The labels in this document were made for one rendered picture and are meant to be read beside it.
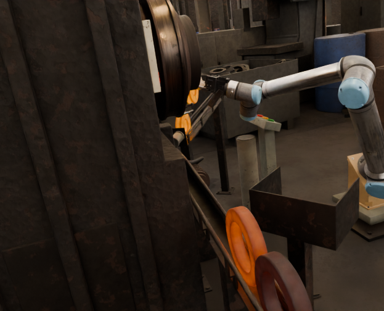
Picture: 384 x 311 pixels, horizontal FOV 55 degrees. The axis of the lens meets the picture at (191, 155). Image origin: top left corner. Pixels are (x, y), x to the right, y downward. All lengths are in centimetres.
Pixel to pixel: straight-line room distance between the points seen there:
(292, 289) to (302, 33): 479
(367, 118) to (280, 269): 113
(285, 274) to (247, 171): 168
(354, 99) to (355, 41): 316
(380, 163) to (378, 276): 53
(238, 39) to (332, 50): 134
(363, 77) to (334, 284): 94
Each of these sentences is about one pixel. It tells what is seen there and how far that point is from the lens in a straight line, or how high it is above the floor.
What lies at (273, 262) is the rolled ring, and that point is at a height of 78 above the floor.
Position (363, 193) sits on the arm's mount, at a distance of 231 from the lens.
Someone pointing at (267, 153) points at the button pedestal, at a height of 38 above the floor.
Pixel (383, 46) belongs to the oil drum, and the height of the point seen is 70.
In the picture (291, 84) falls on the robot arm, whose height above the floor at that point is 88.
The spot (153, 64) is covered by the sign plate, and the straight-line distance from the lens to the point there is 98.
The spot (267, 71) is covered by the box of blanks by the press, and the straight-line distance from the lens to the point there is 394.
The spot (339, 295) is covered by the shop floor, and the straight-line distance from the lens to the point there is 189.
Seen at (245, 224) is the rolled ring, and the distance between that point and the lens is 84.
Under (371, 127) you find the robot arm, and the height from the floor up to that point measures 70.
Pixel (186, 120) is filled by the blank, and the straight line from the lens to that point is 205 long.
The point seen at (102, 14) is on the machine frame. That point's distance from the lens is 93.
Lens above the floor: 121
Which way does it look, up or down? 19 degrees down
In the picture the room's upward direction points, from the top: 8 degrees counter-clockwise
